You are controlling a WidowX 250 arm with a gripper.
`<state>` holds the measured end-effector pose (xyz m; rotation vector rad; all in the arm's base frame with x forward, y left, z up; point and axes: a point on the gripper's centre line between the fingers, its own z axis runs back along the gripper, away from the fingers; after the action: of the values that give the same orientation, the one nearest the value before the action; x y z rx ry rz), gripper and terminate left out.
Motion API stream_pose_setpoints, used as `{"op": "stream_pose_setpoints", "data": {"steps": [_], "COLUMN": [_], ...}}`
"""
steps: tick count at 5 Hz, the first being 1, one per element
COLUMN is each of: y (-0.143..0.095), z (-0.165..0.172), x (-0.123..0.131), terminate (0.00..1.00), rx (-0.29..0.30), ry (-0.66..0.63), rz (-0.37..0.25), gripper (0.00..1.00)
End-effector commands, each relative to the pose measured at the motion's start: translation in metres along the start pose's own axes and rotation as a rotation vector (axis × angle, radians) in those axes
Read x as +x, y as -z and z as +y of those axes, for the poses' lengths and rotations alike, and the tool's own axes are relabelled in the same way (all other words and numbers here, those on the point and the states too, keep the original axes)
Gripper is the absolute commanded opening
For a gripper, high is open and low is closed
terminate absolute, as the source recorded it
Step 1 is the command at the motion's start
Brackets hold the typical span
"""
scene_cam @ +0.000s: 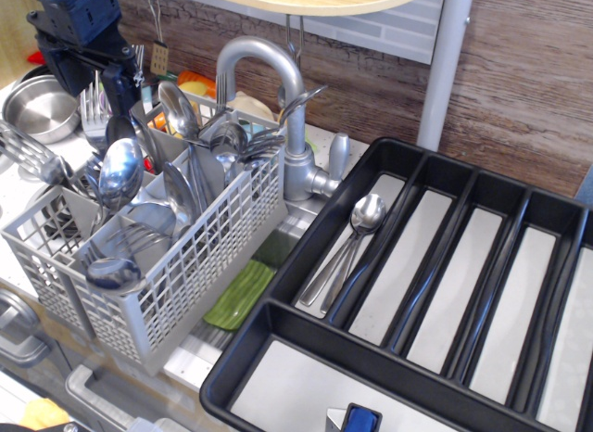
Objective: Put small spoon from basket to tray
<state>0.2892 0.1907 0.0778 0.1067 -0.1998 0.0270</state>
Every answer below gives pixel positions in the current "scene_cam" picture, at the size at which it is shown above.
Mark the black blue robot gripper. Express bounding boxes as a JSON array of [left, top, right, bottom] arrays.
[[27, 0, 141, 116]]

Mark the small steel spoon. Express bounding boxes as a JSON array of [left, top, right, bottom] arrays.
[[106, 116, 159, 175]]

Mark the tall spoon at back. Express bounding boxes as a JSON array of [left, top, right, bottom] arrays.
[[158, 81, 200, 142]]

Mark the large spoon bowl left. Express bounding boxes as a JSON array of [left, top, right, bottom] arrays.
[[98, 138, 143, 211]]

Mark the fork at back basket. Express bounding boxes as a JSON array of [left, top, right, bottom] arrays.
[[216, 73, 228, 114]]

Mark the spoon in middle compartment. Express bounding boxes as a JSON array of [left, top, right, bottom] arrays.
[[162, 161, 196, 233]]

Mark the grey plastic cutlery basket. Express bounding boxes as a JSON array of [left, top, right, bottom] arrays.
[[1, 91, 289, 376]]

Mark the large spoon front corner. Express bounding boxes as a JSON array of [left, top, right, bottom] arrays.
[[86, 258, 142, 294]]

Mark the top spoon in tray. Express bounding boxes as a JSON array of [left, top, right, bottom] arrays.
[[298, 193, 386, 313]]

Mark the spoon in tray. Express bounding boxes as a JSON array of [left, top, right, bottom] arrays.
[[320, 231, 369, 314], [298, 193, 386, 313]]

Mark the lower spoon in tray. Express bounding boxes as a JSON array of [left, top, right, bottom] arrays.
[[320, 231, 369, 314]]

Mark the black cutlery tray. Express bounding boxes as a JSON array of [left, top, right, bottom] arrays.
[[200, 139, 592, 431]]

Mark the tall thin fork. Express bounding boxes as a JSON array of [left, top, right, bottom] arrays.
[[132, 44, 145, 84]]

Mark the steel fork at left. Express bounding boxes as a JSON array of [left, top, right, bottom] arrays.
[[80, 71, 111, 155]]

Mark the orange toy vegetable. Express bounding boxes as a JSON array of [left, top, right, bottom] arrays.
[[177, 70, 216, 98]]

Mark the steel round pan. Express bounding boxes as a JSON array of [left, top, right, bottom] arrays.
[[2, 75, 81, 145]]

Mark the red toy pepper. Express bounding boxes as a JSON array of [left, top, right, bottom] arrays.
[[27, 51, 45, 66]]

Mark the silver toy faucet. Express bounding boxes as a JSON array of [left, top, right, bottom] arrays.
[[216, 36, 350, 201]]

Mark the green ribbed plate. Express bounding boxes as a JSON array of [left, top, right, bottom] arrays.
[[203, 260, 275, 331]]

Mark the blue object at bottom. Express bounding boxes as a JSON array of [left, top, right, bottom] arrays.
[[341, 403, 383, 432]]

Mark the grey metal post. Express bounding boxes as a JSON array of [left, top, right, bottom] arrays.
[[416, 0, 473, 151]]

